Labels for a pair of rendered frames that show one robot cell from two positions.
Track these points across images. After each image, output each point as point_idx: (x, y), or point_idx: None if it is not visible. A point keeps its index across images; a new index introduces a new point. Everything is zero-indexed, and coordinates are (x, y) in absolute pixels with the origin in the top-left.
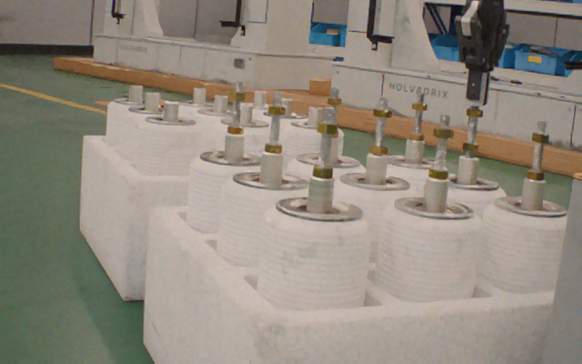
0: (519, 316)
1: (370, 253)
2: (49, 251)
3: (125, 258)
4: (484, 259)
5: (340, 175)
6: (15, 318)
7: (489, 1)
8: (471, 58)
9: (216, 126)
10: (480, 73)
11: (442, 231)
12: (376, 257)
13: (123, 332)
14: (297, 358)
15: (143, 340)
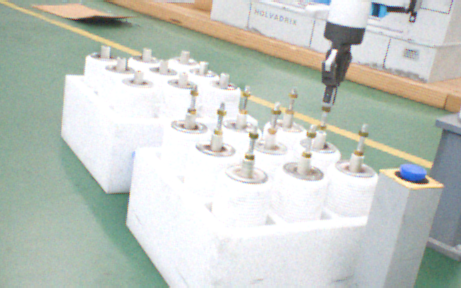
0: (345, 231)
1: None
2: (45, 155)
3: (109, 169)
4: (327, 195)
5: None
6: (39, 210)
7: (343, 49)
8: (328, 82)
9: (165, 86)
10: (332, 89)
11: (307, 187)
12: None
13: (112, 217)
14: (236, 253)
15: (125, 222)
